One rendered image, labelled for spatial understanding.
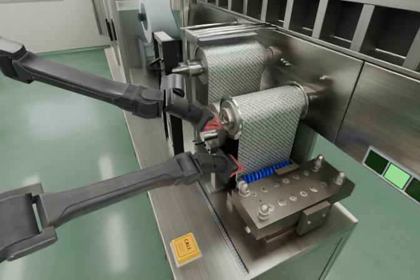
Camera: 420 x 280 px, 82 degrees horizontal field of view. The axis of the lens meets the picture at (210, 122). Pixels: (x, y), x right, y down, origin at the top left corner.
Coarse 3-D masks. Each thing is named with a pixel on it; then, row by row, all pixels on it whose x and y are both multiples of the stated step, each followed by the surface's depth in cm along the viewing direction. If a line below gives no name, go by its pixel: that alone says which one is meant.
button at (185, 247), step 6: (186, 234) 79; (174, 240) 78; (180, 240) 78; (186, 240) 78; (192, 240) 78; (174, 246) 76; (180, 246) 76; (186, 246) 76; (192, 246) 76; (180, 252) 74; (186, 252) 74; (192, 252) 74; (198, 252) 75; (180, 258) 73; (186, 258) 74
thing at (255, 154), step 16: (288, 128) 84; (240, 144) 77; (256, 144) 81; (272, 144) 85; (288, 144) 89; (240, 160) 81; (256, 160) 85; (272, 160) 89; (288, 160) 94; (240, 176) 86
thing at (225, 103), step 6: (300, 96) 81; (222, 102) 79; (228, 102) 75; (234, 108) 73; (234, 114) 73; (300, 114) 84; (234, 120) 74; (234, 126) 75; (228, 132) 81; (234, 132) 76
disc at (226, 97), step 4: (224, 96) 78; (228, 96) 75; (224, 100) 78; (228, 100) 76; (232, 100) 73; (220, 104) 82; (232, 104) 74; (236, 104) 72; (220, 108) 83; (236, 108) 72; (240, 112) 71; (240, 116) 71; (240, 120) 72; (240, 124) 72; (240, 128) 73; (240, 132) 74; (232, 136) 79; (236, 136) 77; (240, 136) 75
